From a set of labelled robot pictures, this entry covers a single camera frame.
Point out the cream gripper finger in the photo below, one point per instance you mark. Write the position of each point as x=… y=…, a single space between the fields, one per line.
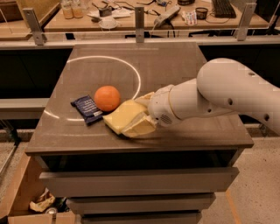
x=144 y=100
x=142 y=124

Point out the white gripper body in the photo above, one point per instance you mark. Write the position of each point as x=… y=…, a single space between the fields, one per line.
x=159 y=107

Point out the yellow sponge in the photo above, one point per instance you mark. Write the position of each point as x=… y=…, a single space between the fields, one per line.
x=123 y=115

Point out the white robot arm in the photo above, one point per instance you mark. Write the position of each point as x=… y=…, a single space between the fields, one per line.
x=222 y=86

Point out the blue rxbar wrapper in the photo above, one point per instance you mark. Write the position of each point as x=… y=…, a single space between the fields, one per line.
x=88 y=109

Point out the orange fruit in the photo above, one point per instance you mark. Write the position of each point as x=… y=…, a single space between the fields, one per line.
x=107 y=98

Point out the grey drawer cabinet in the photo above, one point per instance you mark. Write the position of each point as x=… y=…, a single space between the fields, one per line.
x=166 y=177

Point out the grey power strip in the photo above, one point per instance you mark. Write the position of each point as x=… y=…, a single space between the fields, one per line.
x=167 y=15

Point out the white bowl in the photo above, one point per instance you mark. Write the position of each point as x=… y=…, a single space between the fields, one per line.
x=108 y=23

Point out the white patterned cup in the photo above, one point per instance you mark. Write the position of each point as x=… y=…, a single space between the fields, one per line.
x=190 y=17

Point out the black cup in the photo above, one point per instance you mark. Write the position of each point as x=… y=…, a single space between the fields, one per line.
x=201 y=13

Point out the glass jar right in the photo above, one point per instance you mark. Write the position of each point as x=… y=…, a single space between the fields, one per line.
x=76 y=8

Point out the glass jar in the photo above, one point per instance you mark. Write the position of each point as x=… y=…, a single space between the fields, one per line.
x=76 y=8
x=66 y=9

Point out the wooden background desk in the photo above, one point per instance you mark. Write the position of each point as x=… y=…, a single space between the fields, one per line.
x=59 y=24

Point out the black keyboard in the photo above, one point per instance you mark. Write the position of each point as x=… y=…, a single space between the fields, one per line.
x=223 y=9

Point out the glass jar left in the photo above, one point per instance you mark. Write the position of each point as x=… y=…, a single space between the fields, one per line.
x=66 y=9

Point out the crumpled snack bag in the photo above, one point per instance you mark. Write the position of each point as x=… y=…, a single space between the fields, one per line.
x=44 y=201

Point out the cardboard box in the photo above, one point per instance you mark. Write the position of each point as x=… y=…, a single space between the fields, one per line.
x=25 y=187

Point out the metal rail post middle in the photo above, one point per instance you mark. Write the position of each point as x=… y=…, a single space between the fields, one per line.
x=139 y=24

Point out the metal rail post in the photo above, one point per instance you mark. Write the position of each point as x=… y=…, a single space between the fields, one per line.
x=242 y=30
x=139 y=24
x=36 y=31

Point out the metal rail post right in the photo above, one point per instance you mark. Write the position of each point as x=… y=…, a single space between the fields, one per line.
x=242 y=30

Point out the metal rail post left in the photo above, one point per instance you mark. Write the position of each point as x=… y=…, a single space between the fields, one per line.
x=36 y=31

